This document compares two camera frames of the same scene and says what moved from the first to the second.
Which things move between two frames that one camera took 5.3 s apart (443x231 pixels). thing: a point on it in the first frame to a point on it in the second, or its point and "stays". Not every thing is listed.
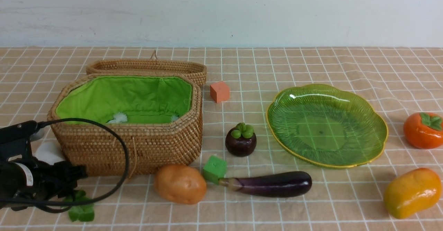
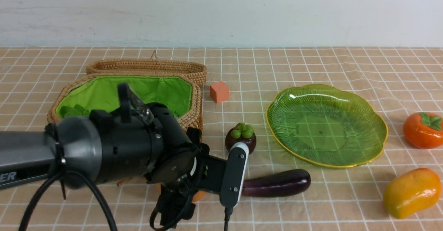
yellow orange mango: (414, 191) stays
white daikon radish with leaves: (50, 153) to (77, 110)
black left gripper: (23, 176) to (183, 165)
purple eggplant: (278, 185) stays
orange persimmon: (424, 130) stays
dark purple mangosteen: (241, 141) stays
